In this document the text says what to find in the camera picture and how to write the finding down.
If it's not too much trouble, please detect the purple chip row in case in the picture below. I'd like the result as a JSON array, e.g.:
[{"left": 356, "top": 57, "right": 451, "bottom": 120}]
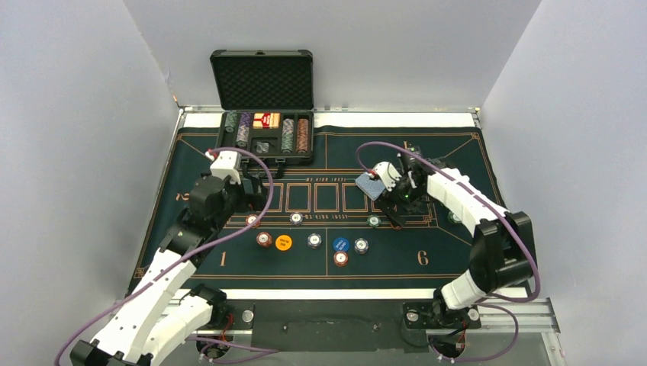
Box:
[{"left": 236, "top": 113, "right": 253, "bottom": 148}]

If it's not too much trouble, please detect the green poker table mat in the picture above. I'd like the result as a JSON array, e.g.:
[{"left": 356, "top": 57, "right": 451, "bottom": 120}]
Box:
[{"left": 128, "top": 125, "right": 532, "bottom": 293}]

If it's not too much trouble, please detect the orange chip row in case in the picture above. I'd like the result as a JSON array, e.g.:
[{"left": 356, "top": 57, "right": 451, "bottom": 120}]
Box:
[{"left": 296, "top": 118, "right": 310, "bottom": 153}]

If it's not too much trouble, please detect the clear bag in case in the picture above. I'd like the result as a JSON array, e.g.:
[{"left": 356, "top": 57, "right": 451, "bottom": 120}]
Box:
[{"left": 256, "top": 142, "right": 270, "bottom": 154}]

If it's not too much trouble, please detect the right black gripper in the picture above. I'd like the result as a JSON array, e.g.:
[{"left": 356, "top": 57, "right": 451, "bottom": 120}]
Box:
[{"left": 376, "top": 171, "right": 427, "bottom": 227}]

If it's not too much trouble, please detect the blue chip row in case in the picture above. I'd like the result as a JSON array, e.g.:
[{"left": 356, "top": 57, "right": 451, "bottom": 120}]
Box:
[{"left": 281, "top": 118, "right": 295, "bottom": 153}]

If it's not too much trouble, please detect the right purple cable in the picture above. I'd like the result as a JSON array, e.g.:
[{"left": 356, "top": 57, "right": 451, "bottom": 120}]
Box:
[{"left": 356, "top": 141, "right": 542, "bottom": 364}]

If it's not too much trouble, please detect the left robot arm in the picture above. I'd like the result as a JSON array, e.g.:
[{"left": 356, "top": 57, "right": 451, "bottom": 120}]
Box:
[{"left": 69, "top": 172, "right": 274, "bottom": 365}]

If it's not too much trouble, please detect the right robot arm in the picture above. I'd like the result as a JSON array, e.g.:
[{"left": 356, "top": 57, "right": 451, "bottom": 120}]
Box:
[{"left": 369, "top": 147, "right": 539, "bottom": 327}]

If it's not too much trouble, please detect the blue small blind button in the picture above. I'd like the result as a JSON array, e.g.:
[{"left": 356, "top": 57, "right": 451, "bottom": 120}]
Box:
[{"left": 333, "top": 237, "right": 350, "bottom": 252}]

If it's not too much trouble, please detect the black poker chip case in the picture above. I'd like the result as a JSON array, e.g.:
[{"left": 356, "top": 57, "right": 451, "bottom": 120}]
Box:
[{"left": 210, "top": 50, "right": 314, "bottom": 179}]

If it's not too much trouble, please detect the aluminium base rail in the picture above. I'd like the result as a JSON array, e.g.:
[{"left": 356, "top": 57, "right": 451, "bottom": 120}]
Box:
[{"left": 95, "top": 297, "right": 567, "bottom": 366}]

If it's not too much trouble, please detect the red playing card box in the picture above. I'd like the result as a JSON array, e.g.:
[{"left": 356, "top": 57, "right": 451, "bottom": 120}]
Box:
[{"left": 253, "top": 112, "right": 281, "bottom": 129}]

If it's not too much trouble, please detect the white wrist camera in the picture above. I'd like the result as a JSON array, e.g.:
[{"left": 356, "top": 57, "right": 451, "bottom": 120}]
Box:
[
  {"left": 369, "top": 162, "right": 401, "bottom": 191},
  {"left": 205, "top": 150, "right": 242, "bottom": 185}
]

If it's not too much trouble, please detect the blue playing card deck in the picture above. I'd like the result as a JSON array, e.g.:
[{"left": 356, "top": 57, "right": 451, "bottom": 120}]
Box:
[{"left": 355, "top": 172, "right": 386, "bottom": 201}]

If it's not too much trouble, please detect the purple cable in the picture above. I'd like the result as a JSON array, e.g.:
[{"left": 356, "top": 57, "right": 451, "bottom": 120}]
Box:
[
  {"left": 356, "top": 141, "right": 542, "bottom": 364},
  {"left": 53, "top": 146, "right": 279, "bottom": 366}
]

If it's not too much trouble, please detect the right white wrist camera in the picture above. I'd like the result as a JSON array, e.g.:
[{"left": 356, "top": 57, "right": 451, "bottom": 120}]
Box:
[{"left": 369, "top": 162, "right": 401, "bottom": 191}]

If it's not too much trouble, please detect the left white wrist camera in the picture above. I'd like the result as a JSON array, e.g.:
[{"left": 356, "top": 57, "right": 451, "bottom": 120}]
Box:
[{"left": 205, "top": 150, "right": 242, "bottom": 185}]

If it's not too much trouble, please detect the orange poker chip stack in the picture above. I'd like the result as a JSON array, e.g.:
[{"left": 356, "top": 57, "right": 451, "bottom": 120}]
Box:
[{"left": 246, "top": 214, "right": 260, "bottom": 228}]

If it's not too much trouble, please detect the green chip row in case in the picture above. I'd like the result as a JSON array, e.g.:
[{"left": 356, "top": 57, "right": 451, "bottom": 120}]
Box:
[{"left": 224, "top": 112, "right": 238, "bottom": 133}]

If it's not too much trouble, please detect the yellow big blind button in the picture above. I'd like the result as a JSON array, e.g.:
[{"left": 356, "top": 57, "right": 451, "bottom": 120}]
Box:
[{"left": 275, "top": 235, "right": 293, "bottom": 252}]

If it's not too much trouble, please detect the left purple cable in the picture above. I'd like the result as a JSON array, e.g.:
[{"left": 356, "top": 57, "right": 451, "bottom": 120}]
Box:
[{"left": 53, "top": 146, "right": 279, "bottom": 366}]

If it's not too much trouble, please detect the green poker chip stack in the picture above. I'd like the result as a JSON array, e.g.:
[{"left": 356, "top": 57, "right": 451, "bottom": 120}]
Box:
[{"left": 366, "top": 215, "right": 381, "bottom": 228}]

